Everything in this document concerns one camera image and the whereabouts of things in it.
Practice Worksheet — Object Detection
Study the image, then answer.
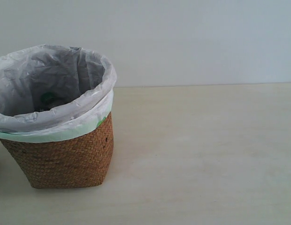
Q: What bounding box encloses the white plastic bin liner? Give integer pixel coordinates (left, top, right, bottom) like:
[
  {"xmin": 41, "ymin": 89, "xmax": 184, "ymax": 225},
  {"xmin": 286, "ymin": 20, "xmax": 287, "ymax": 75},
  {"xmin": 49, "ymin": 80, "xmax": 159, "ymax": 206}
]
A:
[{"xmin": 0, "ymin": 45, "xmax": 117, "ymax": 143}]

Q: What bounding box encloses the woven wicker trash basket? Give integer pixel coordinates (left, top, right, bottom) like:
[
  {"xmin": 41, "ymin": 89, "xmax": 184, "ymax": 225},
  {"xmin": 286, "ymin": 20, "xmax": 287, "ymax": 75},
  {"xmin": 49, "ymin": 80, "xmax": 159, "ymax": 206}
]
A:
[{"xmin": 0, "ymin": 113, "xmax": 114, "ymax": 189}]

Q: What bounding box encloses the clear bottle green label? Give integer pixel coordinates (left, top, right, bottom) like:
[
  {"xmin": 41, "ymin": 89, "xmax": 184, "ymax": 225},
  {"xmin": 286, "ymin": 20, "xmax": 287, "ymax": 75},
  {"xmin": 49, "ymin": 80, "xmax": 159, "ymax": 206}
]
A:
[{"xmin": 35, "ymin": 92, "xmax": 67, "ymax": 112}]

